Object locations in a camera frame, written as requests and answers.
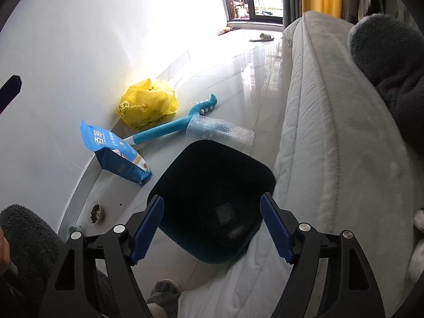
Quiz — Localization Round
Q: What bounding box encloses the dark trash bin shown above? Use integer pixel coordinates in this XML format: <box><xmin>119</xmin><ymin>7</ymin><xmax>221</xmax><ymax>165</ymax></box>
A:
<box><xmin>147</xmin><ymin>140</ymin><xmax>277</xmax><ymax>266</ymax></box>

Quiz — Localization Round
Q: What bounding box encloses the small bowl of kibble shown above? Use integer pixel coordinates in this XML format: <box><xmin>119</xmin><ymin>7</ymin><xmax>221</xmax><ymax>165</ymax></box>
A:
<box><xmin>84</xmin><ymin>202</ymin><xmax>106</xmax><ymax>224</ymax></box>

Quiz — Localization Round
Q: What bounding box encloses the clear bubble wrap sheet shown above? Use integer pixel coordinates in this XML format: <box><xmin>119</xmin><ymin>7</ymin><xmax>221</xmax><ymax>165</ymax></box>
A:
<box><xmin>185</xmin><ymin>115</ymin><xmax>255</xmax><ymax>154</ymax></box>

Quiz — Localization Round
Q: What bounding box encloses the yellow plastic bag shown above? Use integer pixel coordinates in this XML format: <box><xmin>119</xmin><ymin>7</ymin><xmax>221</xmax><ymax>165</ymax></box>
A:
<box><xmin>116</xmin><ymin>78</ymin><xmax>180</xmax><ymax>130</ymax></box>

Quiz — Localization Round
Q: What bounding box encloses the person's grey fuzzy slipper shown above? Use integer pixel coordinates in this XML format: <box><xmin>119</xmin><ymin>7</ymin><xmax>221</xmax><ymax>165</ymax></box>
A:
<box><xmin>146</xmin><ymin>279</ymin><xmax>183</xmax><ymax>318</ymax></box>

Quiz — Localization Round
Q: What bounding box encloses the grey white bed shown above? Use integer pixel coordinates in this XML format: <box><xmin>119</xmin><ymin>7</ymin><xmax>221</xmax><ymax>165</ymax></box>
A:
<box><xmin>180</xmin><ymin>11</ymin><xmax>424</xmax><ymax>318</ymax></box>

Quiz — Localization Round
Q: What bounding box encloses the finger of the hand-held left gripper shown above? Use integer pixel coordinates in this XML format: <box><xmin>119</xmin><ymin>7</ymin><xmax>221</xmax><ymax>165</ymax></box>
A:
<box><xmin>0</xmin><ymin>74</ymin><xmax>23</xmax><ymax>115</ymax></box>

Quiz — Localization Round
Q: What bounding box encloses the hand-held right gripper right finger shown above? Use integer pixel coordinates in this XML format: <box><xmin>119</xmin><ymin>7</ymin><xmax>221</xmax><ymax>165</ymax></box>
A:
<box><xmin>259</xmin><ymin>192</ymin><xmax>386</xmax><ymax>318</ymax></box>

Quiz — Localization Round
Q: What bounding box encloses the dark grey fleece blanket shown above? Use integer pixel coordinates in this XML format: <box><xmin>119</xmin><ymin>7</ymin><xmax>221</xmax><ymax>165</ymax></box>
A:
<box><xmin>348</xmin><ymin>13</ymin><xmax>424</xmax><ymax>133</ymax></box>

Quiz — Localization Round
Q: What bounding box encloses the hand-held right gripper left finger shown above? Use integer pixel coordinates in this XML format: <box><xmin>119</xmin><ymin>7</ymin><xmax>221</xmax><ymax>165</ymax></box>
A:
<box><xmin>41</xmin><ymin>195</ymin><xmax>165</xmax><ymax>318</ymax></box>

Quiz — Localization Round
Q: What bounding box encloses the person's grey fleece garment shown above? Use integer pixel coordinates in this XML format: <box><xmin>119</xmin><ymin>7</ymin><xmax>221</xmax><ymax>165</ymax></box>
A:
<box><xmin>0</xmin><ymin>204</ymin><xmax>65</xmax><ymax>305</ymax></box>

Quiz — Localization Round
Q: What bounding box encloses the blue pet food bag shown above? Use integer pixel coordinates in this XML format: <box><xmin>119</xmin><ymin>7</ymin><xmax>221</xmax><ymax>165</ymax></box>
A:
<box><xmin>80</xmin><ymin>120</ymin><xmax>153</xmax><ymax>186</ymax></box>

